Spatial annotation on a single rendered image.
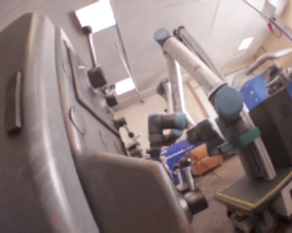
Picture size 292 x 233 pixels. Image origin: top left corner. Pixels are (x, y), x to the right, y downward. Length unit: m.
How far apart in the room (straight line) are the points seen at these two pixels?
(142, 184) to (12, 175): 0.20
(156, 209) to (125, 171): 0.08
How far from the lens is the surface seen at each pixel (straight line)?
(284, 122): 1.27
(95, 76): 0.51
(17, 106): 0.26
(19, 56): 0.36
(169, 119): 0.87
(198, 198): 0.39
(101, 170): 0.28
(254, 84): 2.34
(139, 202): 0.27
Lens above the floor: 0.76
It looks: 19 degrees up
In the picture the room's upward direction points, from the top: 24 degrees counter-clockwise
